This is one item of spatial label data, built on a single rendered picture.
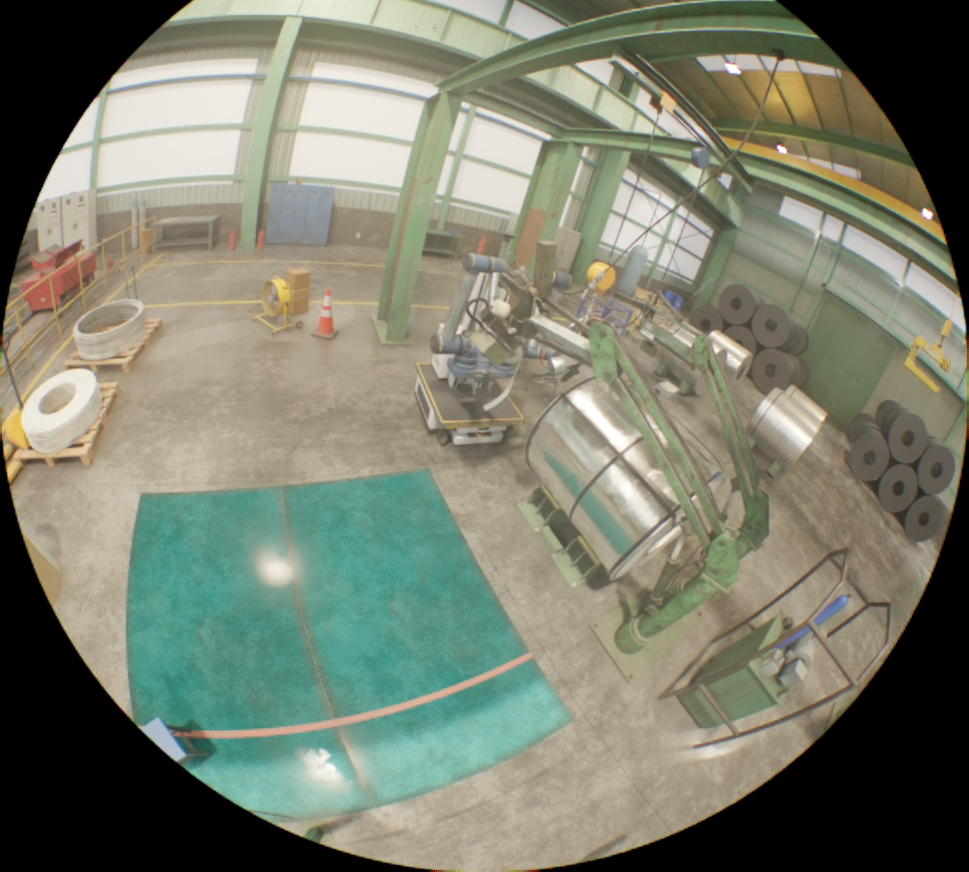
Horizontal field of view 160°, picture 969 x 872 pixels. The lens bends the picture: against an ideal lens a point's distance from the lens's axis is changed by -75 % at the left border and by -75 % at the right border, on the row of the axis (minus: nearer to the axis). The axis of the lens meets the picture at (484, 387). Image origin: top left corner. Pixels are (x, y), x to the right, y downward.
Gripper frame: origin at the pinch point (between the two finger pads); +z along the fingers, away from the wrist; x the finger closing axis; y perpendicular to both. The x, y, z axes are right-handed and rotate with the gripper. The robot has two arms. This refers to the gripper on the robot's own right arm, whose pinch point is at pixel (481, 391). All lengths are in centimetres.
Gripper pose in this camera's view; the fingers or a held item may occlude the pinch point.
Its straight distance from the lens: 285.9
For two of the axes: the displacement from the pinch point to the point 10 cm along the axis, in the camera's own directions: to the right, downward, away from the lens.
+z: -0.5, 9.8, 1.8
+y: -4.4, -1.8, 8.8
